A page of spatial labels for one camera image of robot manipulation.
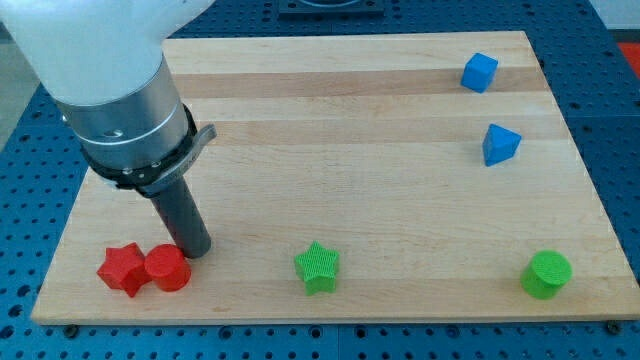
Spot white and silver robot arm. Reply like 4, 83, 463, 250
1, 0, 215, 197

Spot green star block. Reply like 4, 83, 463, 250
294, 241, 340, 296

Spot red star block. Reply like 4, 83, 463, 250
97, 242, 151, 298

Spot wooden board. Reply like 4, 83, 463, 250
32, 31, 639, 325

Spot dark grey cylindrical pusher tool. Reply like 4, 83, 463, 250
150, 178, 212, 259

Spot red cylinder block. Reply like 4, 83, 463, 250
144, 244, 191, 292

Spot blue triangular prism block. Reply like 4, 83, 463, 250
482, 124, 522, 167

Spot blue cube block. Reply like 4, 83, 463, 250
460, 53, 499, 93

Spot green cylinder block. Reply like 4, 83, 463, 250
520, 250, 573, 300

